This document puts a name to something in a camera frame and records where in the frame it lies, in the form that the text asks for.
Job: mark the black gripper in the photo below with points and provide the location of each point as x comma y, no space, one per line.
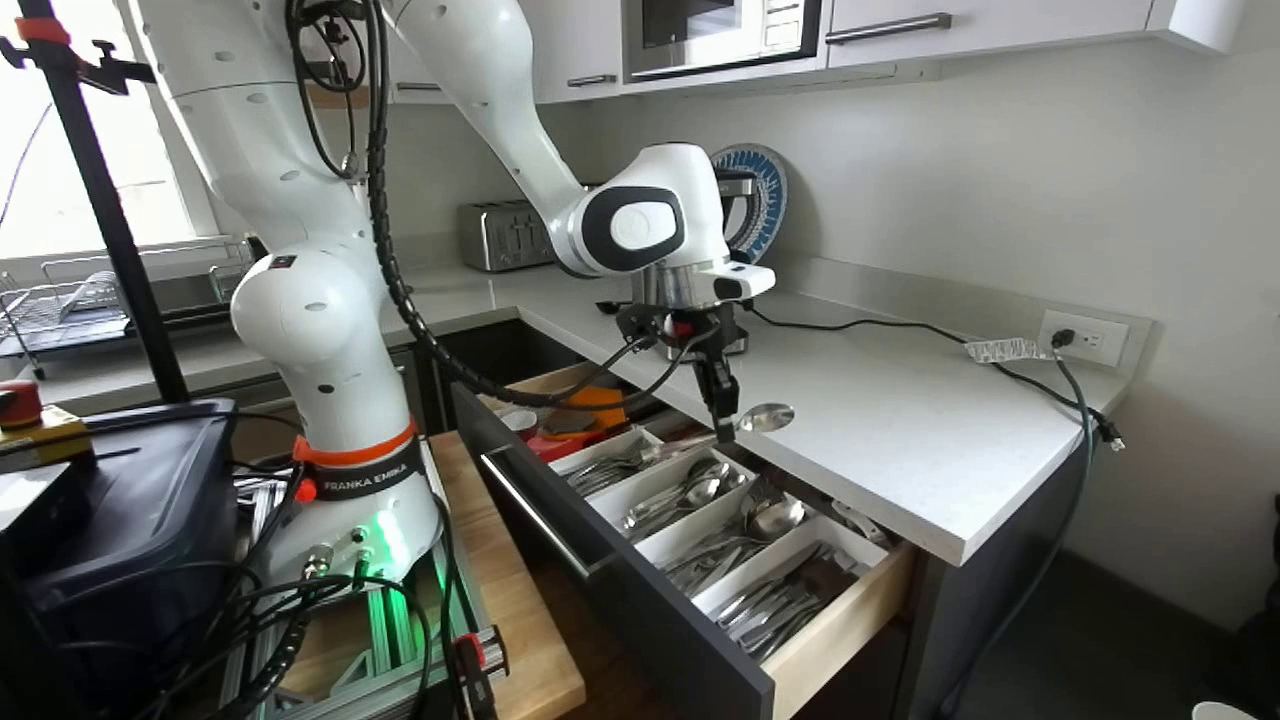
702,339

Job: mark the dark drawer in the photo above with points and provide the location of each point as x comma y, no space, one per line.
680,654

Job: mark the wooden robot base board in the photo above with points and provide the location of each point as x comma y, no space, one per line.
540,676

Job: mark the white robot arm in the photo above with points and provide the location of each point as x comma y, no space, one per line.
312,301

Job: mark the orange utensil in drawer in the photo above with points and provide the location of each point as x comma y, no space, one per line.
587,419

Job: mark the large silver serving spoon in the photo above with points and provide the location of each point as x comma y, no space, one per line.
702,480

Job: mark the steel coffee maker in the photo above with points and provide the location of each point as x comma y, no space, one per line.
737,313

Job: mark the blue white decorative plate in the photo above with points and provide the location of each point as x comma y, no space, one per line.
752,194

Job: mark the white cutlery tray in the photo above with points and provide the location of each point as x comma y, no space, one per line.
720,545

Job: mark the silver toaster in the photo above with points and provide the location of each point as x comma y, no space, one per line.
502,237

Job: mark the built-in microwave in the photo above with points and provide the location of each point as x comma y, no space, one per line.
676,37

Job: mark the white upper cabinet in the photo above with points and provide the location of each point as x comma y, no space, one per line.
868,35

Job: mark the black equipment case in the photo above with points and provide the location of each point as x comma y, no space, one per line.
119,549

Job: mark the black tripod pole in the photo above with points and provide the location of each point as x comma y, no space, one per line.
49,50

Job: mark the white wall outlet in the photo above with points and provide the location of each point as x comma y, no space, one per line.
1081,339

